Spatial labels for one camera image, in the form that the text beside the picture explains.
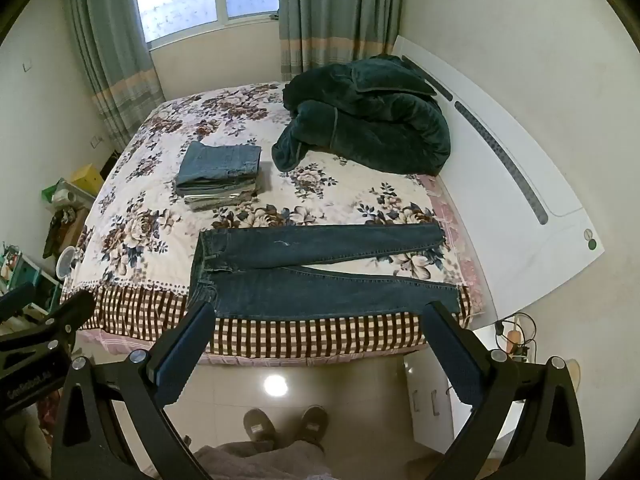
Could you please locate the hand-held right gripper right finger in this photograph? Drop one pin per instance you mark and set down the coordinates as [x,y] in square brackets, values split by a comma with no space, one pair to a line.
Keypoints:
[454,356]

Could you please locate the wall socket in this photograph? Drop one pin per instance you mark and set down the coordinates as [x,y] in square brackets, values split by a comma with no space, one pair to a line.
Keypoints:
[96,141]

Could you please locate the pink bed sheet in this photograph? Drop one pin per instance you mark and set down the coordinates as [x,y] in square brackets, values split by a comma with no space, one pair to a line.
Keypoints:
[452,220]

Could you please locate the dark blue denim pants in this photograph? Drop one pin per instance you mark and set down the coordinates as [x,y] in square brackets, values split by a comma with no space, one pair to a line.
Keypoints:
[300,290]

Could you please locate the white plastic container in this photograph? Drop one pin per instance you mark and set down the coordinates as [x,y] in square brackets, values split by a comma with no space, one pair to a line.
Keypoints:
[72,197]

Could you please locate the white bedside cabinet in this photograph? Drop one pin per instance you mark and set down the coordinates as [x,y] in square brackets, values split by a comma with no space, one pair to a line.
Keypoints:
[432,385]

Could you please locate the green and white rack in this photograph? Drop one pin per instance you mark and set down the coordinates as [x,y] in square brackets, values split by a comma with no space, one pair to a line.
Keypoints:
[30,275]

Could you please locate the small white fan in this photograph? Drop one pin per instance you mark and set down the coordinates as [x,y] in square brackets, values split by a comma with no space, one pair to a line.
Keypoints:
[65,263]

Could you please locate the dark green plush blanket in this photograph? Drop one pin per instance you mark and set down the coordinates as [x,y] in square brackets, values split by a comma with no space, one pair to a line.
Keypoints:
[370,115]

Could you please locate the white bed headboard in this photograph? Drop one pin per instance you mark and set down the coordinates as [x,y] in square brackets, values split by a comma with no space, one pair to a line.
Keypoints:
[500,125]

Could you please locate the person's grey trousers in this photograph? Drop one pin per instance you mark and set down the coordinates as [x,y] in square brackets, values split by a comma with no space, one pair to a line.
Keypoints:
[265,462]

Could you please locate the yellow box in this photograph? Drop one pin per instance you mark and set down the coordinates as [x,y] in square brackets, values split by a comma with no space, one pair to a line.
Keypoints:
[89,179]

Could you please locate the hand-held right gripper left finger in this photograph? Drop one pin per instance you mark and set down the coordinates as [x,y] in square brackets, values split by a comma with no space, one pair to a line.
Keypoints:
[184,352]

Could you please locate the stack of folded pants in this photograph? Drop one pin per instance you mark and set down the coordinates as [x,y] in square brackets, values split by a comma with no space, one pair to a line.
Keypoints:
[220,165]

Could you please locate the white power strip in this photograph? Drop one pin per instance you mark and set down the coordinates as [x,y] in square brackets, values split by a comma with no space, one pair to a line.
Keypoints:
[517,345]

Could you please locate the person's right grey slipper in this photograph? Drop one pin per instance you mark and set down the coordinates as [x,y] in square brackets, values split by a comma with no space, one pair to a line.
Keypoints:
[313,424]

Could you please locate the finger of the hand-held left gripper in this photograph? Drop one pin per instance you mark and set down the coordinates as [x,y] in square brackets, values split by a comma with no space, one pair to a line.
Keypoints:
[65,317]

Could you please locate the floral quilted bedspread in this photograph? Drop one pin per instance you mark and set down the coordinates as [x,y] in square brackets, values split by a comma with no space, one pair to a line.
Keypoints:
[165,200]

